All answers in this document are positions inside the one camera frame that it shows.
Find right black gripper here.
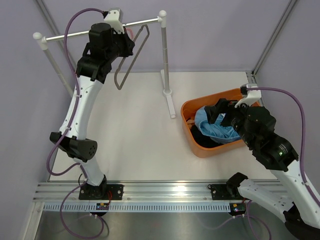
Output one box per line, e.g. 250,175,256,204
204,97,256,147

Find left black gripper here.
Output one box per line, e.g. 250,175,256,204
104,26,134,62

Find pink hanger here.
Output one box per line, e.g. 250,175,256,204
125,27,134,40

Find light blue shorts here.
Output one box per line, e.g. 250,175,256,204
194,106,241,145

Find navy blue shorts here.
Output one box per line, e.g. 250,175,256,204
189,124,245,150

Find grey hanger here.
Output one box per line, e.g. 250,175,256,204
113,24,151,91

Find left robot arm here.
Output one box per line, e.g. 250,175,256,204
50,23,135,200

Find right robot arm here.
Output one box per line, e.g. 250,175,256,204
204,98,320,240

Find orange plastic basket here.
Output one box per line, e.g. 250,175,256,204
180,88,245,158

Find white metal clothes rack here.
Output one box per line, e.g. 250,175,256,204
33,8,176,119

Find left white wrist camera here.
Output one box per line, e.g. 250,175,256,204
103,8,125,34

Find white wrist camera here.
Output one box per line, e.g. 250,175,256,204
234,83,262,108
103,8,125,34

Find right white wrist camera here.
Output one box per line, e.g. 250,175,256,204
234,83,262,108

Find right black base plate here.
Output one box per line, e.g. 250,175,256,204
207,183,232,201

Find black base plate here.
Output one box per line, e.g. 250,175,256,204
207,183,232,201
78,184,124,201

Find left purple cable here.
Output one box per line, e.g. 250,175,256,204
47,7,105,238

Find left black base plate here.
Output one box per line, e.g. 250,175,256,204
78,184,124,201

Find aluminium mounting rail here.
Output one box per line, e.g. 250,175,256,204
32,179,288,202

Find white slotted cable duct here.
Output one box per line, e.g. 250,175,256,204
43,202,231,213

